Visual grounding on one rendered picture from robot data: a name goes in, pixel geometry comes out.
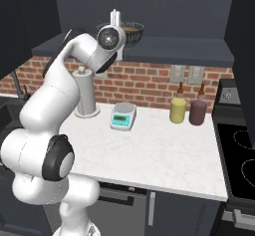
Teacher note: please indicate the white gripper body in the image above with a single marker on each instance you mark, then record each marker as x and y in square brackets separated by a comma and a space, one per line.
[116, 17]

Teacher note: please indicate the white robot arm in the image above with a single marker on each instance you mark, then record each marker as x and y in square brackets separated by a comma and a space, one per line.
[50, 104]

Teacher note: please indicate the dark bowl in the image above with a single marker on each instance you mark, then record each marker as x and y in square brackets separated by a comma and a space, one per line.
[134, 36]

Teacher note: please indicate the dark tall cabinet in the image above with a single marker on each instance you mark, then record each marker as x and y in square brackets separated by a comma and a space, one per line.
[244, 54]

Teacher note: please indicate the dark base cabinet door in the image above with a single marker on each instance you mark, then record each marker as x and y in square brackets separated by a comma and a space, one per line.
[186, 218]

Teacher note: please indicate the dark base cabinet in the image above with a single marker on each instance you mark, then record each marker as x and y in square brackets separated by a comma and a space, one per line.
[20, 218]

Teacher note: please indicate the white paper towel holder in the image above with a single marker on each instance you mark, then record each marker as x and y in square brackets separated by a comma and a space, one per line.
[87, 97]

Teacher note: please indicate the teal kitchen scale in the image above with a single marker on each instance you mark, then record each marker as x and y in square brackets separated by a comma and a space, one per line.
[122, 117]

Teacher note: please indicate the yellow squeeze bottle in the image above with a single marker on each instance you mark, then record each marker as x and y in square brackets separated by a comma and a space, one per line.
[178, 111]

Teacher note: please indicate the dark sink faucet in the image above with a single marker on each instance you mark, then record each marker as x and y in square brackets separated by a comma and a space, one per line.
[19, 87]

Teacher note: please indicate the maroon squeeze bottle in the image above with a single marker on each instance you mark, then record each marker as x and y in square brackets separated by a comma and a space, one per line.
[198, 113]

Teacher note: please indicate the dark sink basin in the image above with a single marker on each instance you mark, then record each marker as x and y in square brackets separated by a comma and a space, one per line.
[7, 114]

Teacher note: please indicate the black cooking range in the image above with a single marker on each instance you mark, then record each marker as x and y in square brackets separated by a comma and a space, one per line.
[237, 147]

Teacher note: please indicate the grey dishwasher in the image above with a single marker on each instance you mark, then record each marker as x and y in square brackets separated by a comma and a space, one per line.
[123, 216]

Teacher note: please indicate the dark open wall cabinet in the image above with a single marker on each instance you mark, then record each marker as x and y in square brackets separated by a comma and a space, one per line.
[179, 49]

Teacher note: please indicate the dark wall cabinet door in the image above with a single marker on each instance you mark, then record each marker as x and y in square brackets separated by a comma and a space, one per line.
[23, 24]

